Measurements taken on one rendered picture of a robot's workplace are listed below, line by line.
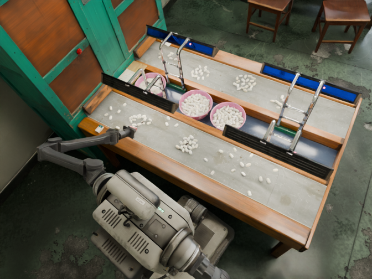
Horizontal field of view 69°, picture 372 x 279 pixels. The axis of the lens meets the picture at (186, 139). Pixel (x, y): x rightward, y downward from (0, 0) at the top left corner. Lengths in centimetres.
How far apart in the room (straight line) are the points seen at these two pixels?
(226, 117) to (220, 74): 44
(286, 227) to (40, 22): 187
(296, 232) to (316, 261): 83
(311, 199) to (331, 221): 84
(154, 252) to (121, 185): 28
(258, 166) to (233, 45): 217
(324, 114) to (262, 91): 48
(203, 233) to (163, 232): 100
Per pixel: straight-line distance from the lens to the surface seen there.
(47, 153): 157
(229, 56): 249
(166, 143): 202
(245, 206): 178
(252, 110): 213
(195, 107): 217
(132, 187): 92
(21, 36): 186
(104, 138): 179
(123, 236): 109
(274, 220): 178
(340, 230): 272
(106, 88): 234
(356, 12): 370
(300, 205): 188
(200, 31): 400
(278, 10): 354
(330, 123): 221
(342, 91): 193
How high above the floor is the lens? 247
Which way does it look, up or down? 59 degrees down
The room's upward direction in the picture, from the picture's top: 12 degrees counter-clockwise
